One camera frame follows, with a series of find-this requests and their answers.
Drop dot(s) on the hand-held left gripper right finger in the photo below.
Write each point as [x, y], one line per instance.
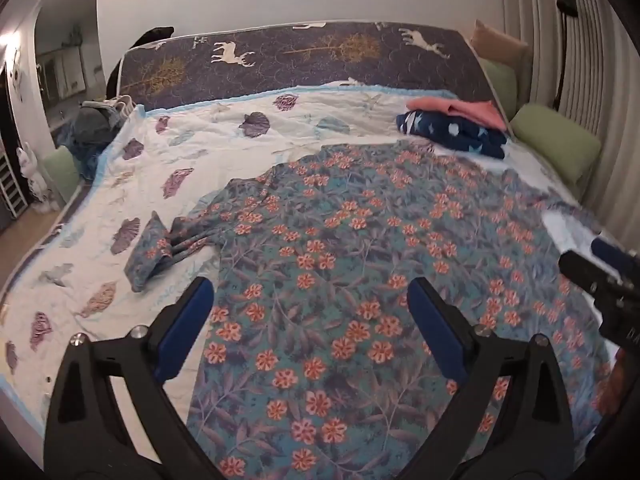
[440, 330]

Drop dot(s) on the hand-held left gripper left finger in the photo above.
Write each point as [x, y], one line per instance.
[185, 330]

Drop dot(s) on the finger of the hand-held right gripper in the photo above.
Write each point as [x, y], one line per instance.
[587, 272]
[617, 259]

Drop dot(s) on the teal floral shirt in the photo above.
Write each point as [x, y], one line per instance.
[350, 235]

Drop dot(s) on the pile of blue-grey clothes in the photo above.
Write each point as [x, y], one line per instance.
[92, 127]

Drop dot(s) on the large green cushion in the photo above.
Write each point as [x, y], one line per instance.
[555, 147]

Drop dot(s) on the white seashell print blanket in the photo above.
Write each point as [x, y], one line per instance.
[100, 185]

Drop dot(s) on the white pleated curtain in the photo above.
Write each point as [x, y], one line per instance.
[600, 85]

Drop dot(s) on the navy star print garment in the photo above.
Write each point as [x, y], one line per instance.
[450, 132]

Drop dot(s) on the pale green cushion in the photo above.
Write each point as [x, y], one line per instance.
[62, 175]

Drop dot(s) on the pink folded garment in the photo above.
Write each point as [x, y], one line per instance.
[475, 109]

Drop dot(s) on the small green cushion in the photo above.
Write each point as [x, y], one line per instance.
[500, 85]

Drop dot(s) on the white figurine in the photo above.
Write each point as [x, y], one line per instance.
[35, 175]

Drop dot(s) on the white ladder rack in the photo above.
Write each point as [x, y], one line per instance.
[12, 185]

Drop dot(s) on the beige pillow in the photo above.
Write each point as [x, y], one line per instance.
[497, 42]

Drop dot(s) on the black floor lamp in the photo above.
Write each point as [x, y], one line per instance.
[567, 0]

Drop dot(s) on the white cabinet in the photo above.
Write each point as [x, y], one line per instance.
[62, 72]

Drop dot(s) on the dark deer print mattress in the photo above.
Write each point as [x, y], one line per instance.
[300, 65]

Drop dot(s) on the black object behind mattress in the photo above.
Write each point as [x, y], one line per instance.
[155, 35]

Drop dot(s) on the white wall ornament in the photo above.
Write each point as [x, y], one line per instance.
[16, 77]

